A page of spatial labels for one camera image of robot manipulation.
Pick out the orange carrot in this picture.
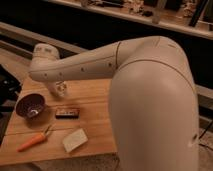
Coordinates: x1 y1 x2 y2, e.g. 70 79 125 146
17 126 50 152

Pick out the black cable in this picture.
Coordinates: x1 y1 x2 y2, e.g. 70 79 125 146
196 119 213 151

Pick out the white sponge block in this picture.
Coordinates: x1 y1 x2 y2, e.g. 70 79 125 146
62 129 88 153

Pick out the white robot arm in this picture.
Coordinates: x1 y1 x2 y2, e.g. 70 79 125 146
29 36 199 171

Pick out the dark purple ceramic bowl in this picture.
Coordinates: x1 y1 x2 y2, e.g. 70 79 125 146
15 93 45 118

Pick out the wooden table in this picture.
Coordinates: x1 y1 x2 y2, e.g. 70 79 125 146
0 78 116 166

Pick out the black rectangular remote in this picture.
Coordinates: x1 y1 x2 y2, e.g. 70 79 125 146
55 108 80 119

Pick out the background shelf with clutter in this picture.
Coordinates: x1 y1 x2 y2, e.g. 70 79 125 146
45 0 213 40

